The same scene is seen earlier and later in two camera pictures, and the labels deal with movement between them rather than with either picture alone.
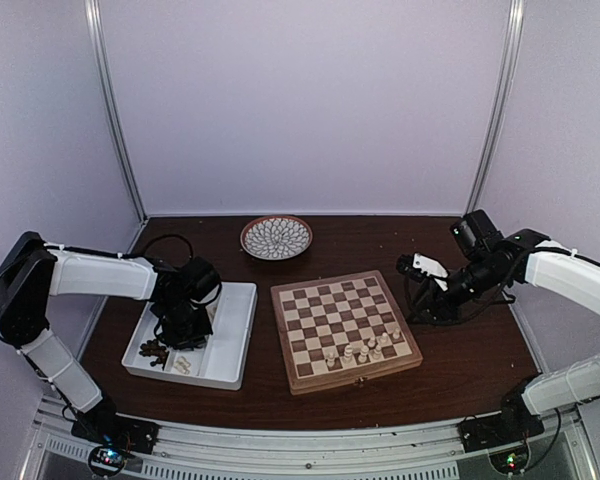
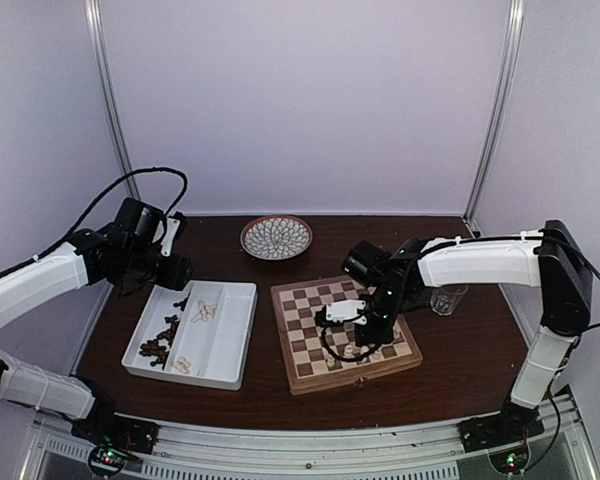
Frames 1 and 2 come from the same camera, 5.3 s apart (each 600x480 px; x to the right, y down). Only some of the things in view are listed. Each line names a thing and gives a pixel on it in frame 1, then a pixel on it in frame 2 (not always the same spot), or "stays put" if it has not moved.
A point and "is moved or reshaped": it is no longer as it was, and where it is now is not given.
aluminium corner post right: (502, 102) stays put
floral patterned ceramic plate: (276, 237) stays put
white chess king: (348, 359) is moved or reshaped
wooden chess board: (341, 330) stays put
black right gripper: (437, 302) → (384, 335)
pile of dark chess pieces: (152, 348) stays put
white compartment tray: (219, 361) stays put
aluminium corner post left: (93, 11) stays put
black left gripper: (198, 337) → (174, 277)
